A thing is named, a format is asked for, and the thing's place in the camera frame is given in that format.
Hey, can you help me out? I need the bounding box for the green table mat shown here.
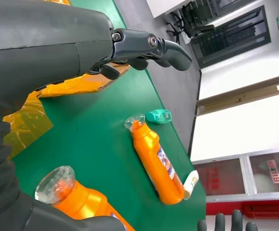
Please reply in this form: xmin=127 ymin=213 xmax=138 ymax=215
xmin=11 ymin=0 xmax=207 ymax=231

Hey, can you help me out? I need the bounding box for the wooden beam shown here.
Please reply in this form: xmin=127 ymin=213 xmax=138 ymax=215
xmin=196 ymin=71 xmax=279 ymax=116

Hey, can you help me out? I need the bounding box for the teal plastic bottle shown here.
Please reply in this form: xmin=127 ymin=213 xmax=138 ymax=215
xmin=146 ymin=109 xmax=173 ymax=125

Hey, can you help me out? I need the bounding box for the dark shelf cabinet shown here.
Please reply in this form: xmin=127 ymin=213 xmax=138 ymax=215
xmin=190 ymin=5 xmax=271 ymax=69

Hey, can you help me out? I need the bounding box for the white desk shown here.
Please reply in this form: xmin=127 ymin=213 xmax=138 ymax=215
xmin=146 ymin=0 xmax=190 ymax=19

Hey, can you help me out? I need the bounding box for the yellow taped cardboard sheet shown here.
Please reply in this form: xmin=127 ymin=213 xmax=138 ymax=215
xmin=2 ymin=0 xmax=130 ymax=160

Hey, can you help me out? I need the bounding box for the white plastic bottle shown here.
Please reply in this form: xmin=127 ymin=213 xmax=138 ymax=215
xmin=183 ymin=170 xmax=200 ymax=201

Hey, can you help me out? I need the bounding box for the black office chair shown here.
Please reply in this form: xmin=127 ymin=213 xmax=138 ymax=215
xmin=166 ymin=0 xmax=216 ymax=45

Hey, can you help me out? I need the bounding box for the red cabinet with white frame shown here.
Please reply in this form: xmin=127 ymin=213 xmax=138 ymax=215
xmin=191 ymin=146 xmax=279 ymax=220

